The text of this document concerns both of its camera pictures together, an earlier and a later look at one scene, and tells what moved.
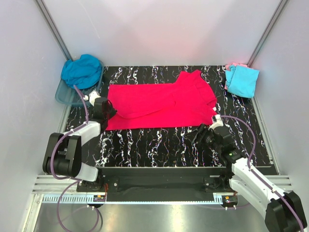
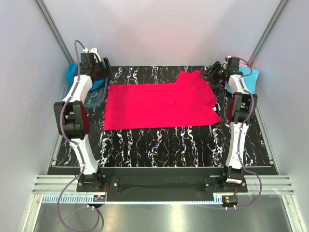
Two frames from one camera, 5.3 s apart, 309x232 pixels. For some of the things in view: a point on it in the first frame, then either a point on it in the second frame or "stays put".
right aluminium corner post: (280, 7) stays put
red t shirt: (189, 101) stays put
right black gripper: (203, 132) -> (215, 66)
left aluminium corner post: (53, 29) stays put
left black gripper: (113, 111) -> (106, 72)
